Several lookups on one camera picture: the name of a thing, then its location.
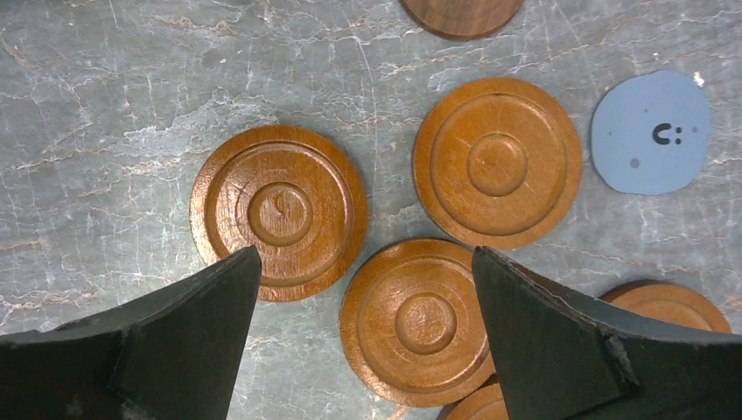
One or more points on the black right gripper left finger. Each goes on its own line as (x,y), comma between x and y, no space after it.
(171,354)

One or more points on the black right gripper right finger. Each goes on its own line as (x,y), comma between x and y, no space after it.
(561,354)

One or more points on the wooden coaster five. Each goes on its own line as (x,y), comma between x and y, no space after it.
(486,403)

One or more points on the wooden coaster four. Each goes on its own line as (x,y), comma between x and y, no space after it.
(668,302)

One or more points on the wooden coaster three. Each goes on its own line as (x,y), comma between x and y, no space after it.
(411,327)

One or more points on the wooden coaster one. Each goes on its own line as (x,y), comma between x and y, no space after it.
(294,195)

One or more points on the wooden coaster two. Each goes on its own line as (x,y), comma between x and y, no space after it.
(497,162)

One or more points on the dark walnut coaster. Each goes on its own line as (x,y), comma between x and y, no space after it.
(462,19)

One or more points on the blue round coaster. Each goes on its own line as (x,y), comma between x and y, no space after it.
(650,133)

